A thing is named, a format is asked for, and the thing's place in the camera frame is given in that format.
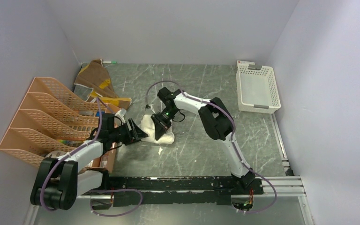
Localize aluminium frame rails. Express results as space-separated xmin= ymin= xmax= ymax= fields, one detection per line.
xmin=24 ymin=107 xmax=307 ymax=225

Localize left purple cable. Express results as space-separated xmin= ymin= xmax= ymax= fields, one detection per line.
xmin=39 ymin=97 xmax=143 ymax=218

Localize orange compartment tray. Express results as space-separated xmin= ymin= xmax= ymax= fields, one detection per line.
xmin=87 ymin=103 xmax=121 ymax=174

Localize white plastic basket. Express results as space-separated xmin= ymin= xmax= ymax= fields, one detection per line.
xmin=236 ymin=60 xmax=281 ymax=114

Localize brown yellow cloth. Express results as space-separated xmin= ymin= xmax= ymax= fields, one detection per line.
xmin=74 ymin=59 xmax=132 ymax=110

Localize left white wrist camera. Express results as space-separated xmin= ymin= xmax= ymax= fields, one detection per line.
xmin=115 ymin=108 xmax=127 ymax=124

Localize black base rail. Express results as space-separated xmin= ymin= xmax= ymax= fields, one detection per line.
xmin=80 ymin=175 xmax=264 ymax=208

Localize green tipped marker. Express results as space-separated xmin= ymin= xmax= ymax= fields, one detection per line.
xmin=102 ymin=61 xmax=117 ymax=64

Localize orange file organizer rack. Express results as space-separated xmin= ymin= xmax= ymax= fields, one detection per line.
xmin=0 ymin=77 xmax=98 ymax=167

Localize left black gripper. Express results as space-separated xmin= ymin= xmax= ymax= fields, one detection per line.
xmin=109 ymin=118 xmax=148 ymax=146

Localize white patterned pouch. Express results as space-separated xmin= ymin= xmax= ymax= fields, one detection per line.
xmin=44 ymin=150 xmax=67 ymax=159

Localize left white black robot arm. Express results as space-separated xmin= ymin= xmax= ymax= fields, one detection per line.
xmin=30 ymin=113 xmax=148 ymax=211

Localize white towel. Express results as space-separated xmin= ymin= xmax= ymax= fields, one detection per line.
xmin=139 ymin=114 xmax=175 ymax=145

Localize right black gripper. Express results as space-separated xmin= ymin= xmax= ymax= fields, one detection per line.
xmin=150 ymin=108 xmax=178 ymax=141

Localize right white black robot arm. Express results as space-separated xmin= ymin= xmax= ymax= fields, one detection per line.
xmin=151 ymin=87 xmax=256 ymax=194

